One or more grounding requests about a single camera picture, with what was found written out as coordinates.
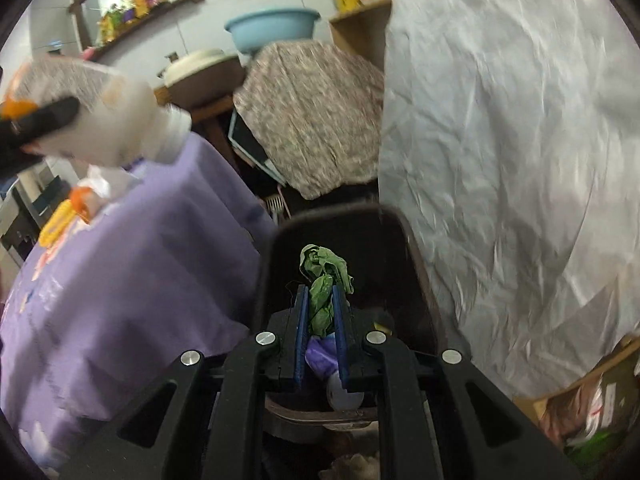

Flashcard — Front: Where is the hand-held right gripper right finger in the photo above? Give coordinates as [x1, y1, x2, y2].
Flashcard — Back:
[331, 284, 583, 480]

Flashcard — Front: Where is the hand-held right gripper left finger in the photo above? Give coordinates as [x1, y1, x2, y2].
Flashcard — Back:
[60, 284, 311, 480]

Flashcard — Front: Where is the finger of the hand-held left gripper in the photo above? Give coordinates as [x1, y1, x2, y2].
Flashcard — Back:
[0, 96, 81, 153]

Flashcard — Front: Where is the purple plastic bag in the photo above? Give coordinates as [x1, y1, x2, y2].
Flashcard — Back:
[305, 337, 343, 379]

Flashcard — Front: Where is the green wrapper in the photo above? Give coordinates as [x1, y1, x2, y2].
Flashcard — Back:
[299, 244, 357, 340]

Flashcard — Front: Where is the white bottle orange label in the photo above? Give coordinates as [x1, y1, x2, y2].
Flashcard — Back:
[2, 55, 193, 167]

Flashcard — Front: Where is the black trash bin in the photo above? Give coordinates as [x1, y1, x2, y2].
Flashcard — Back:
[250, 202, 451, 480]

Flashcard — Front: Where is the crumpled white tissue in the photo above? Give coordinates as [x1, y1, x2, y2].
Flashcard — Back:
[80, 165, 139, 202]

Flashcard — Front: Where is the orange wrapper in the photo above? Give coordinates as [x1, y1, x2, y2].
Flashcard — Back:
[70, 187, 97, 224]

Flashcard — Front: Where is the yellow foam fruit net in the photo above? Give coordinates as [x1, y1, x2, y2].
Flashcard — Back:
[37, 199, 83, 249]

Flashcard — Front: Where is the white plastic rack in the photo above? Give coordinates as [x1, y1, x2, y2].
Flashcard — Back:
[262, 195, 289, 222]

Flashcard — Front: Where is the purple floral tablecloth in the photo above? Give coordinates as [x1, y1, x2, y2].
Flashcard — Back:
[0, 132, 278, 471]

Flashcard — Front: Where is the dark flat panel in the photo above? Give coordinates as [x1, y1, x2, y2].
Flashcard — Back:
[227, 110, 282, 182]

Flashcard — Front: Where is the floral cloth cover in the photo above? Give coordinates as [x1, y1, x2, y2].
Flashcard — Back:
[232, 40, 386, 201]

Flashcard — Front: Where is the white plastic sheet cover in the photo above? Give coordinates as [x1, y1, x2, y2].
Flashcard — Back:
[377, 0, 640, 402]

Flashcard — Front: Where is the blue plastic basin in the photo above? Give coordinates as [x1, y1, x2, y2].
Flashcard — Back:
[224, 7, 321, 55]

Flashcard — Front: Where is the cardboard box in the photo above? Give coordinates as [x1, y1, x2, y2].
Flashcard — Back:
[515, 335, 640, 462]

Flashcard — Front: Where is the wooden cabinet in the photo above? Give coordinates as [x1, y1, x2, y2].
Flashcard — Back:
[329, 0, 394, 74]

